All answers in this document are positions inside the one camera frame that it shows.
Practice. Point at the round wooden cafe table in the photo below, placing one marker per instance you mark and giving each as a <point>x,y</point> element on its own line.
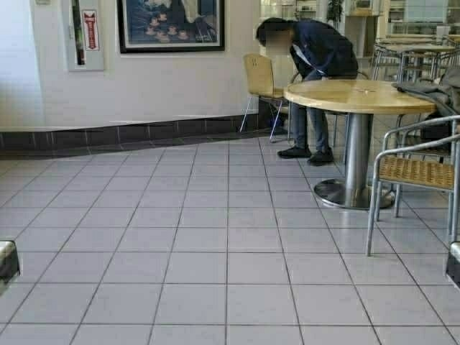
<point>361,100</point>

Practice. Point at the grey jacket on table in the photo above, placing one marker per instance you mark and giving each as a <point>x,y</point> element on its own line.
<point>444,94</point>

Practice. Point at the light wooden chair by wall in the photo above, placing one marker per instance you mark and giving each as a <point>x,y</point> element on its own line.
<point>261,84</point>

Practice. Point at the white fire extinguisher cabinet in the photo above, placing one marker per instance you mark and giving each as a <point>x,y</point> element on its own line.
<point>82,35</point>

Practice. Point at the framed blue picture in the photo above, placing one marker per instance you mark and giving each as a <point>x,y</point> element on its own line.
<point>150,26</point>

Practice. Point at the person in dark jacket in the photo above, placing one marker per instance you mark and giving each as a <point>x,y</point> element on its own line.
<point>319,52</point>

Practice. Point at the robot base right corner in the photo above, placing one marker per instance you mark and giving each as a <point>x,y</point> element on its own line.
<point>453,264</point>

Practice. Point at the background metal tables and chairs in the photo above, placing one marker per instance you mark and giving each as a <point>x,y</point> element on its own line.
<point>411,59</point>

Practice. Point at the wicker metal armchair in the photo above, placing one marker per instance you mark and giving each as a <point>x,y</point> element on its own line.
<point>391,166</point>

